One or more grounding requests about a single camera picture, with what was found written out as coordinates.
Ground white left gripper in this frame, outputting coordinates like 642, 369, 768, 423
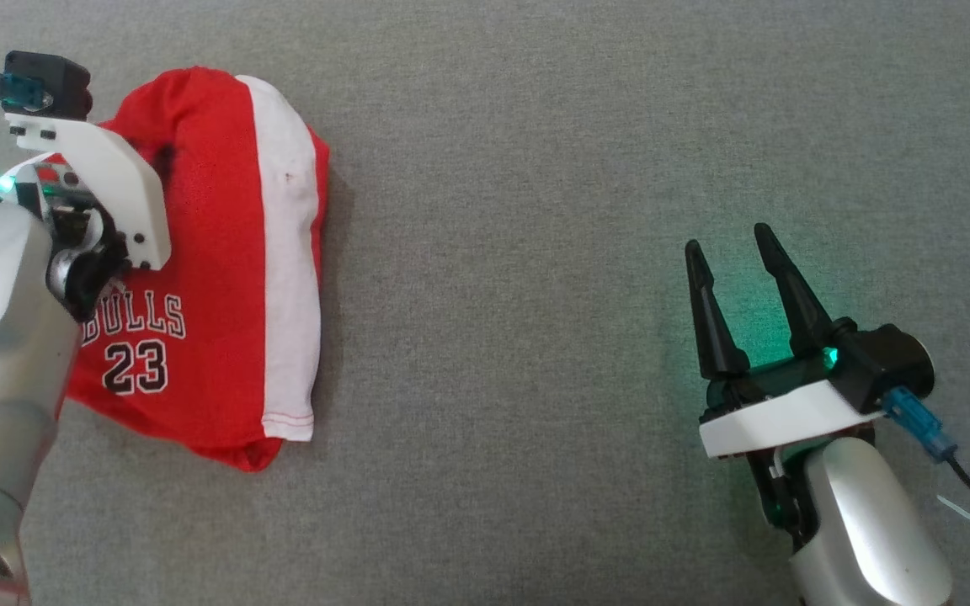
5, 114, 172, 270

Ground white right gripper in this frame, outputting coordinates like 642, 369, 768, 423
685, 223, 883, 552

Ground red shorts with white stripe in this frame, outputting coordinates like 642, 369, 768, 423
64, 66, 332, 472

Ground grey sofa seat cushion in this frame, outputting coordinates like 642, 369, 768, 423
0, 0, 970, 606

